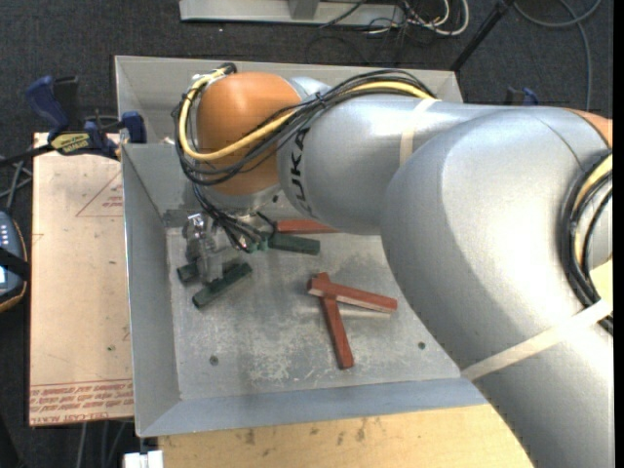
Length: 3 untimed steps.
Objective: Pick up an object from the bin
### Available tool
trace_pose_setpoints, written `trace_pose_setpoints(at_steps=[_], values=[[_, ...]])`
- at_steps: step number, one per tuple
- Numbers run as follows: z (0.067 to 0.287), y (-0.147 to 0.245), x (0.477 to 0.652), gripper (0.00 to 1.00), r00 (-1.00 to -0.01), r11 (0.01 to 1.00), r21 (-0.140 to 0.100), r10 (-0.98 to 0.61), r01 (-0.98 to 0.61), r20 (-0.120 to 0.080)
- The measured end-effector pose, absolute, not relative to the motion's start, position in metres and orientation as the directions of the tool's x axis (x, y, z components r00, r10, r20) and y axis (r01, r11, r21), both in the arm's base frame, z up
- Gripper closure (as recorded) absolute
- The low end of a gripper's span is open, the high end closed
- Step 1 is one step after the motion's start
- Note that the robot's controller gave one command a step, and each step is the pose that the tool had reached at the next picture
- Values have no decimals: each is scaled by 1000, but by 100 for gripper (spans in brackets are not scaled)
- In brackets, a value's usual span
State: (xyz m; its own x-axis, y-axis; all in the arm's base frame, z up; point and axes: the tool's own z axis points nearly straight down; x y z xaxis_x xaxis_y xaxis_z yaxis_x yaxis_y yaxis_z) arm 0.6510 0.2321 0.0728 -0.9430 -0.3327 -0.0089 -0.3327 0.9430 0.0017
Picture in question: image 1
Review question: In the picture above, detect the dark green flat block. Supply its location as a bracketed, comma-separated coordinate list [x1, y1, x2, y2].
[191, 261, 254, 310]
[175, 259, 205, 285]
[267, 232, 322, 256]

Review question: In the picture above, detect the red-brown flat block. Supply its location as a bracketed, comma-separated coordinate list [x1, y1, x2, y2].
[306, 271, 399, 314]
[319, 296, 356, 371]
[274, 218, 343, 236]

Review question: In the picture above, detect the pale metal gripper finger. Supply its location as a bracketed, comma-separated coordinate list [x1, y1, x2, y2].
[183, 214, 206, 276]
[202, 241, 224, 284]

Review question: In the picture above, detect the grey metal bin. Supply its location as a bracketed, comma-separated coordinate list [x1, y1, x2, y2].
[114, 55, 490, 439]

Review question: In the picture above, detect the brown cardboard board red print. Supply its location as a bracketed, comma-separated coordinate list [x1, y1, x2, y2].
[28, 132, 136, 428]

